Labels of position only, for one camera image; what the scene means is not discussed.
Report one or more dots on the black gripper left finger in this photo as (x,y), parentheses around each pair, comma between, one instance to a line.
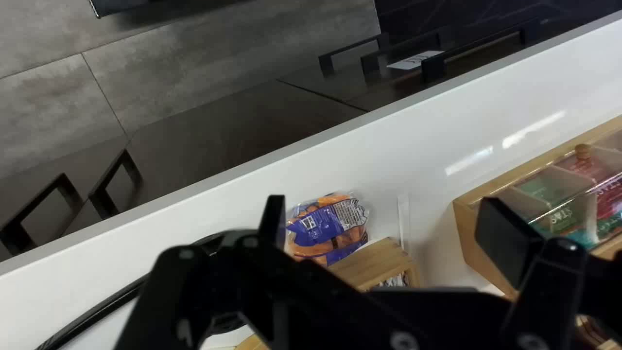
(214,283)

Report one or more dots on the wooden tea box clear lid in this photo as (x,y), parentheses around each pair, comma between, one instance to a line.
(550,186)

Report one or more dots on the blue snack packet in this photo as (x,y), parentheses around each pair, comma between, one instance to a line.
(323,225)

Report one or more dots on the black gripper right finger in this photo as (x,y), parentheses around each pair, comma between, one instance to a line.
(550,278)

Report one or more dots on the small wooden box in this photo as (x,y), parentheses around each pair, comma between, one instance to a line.
(375,262)

